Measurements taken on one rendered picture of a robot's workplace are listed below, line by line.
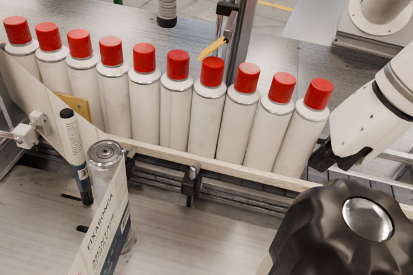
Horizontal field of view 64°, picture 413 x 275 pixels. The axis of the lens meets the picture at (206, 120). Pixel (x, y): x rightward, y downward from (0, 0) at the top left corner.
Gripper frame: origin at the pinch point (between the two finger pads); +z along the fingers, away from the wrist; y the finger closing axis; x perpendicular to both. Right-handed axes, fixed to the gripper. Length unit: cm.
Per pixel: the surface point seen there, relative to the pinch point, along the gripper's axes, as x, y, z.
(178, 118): -24.2, 2.4, 4.5
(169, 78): -28.4, 1.4, -1.0
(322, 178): 4.2, -1.5, 5.1
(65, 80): -43.4, 1.2, 9.6
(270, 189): -4.5, 3.8, 8.2
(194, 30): -29, -57, 23
